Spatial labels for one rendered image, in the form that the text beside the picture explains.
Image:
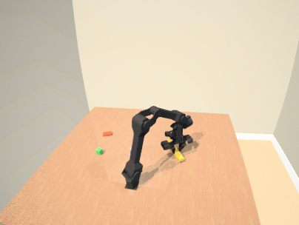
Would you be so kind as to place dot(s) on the yellow bar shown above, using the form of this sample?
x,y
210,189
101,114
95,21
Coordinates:
x,y
178,155

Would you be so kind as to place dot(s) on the small green cube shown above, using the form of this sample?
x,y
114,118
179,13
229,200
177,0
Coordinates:
x,y
99,151

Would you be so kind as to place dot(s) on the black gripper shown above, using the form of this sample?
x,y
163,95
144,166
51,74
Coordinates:
x,y
176,139

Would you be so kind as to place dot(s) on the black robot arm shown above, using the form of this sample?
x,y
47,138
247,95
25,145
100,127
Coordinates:
x,y
140,127

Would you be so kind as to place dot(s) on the orange rectangular bar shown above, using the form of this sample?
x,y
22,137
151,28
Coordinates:
x,y
107,133

